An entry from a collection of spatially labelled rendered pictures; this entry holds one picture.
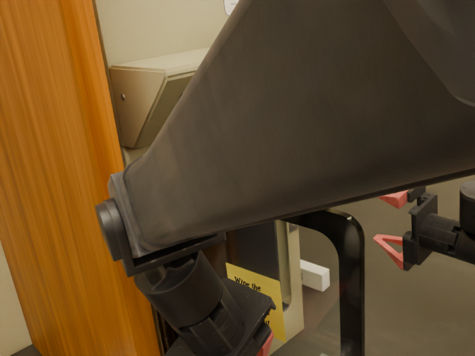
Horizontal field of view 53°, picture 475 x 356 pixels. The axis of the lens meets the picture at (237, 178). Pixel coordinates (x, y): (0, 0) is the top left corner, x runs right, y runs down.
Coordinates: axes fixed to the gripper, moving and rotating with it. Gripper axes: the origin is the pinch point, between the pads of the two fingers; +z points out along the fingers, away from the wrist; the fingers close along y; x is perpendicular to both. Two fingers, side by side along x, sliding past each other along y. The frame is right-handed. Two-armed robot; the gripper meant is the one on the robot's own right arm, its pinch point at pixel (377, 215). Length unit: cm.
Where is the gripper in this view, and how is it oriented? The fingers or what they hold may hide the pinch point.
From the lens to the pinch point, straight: 85.7
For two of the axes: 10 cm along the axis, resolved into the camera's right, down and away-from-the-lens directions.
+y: -2.0, -8.8, -4.4
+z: -6.7, -2.1, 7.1
